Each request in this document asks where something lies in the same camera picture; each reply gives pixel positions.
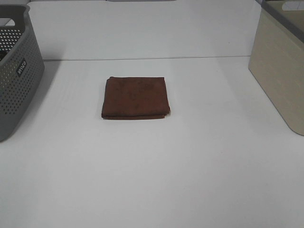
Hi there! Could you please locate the grey perforated plastic basket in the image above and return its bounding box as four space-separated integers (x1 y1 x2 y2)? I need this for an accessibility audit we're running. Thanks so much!
0 4 45 141

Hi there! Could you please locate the beige storage box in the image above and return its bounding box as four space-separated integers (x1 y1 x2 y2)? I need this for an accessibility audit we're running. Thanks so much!
248 0 304 135

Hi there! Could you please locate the brown towel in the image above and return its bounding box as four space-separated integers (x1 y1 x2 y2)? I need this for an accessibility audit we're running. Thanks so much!
101 77 171 120

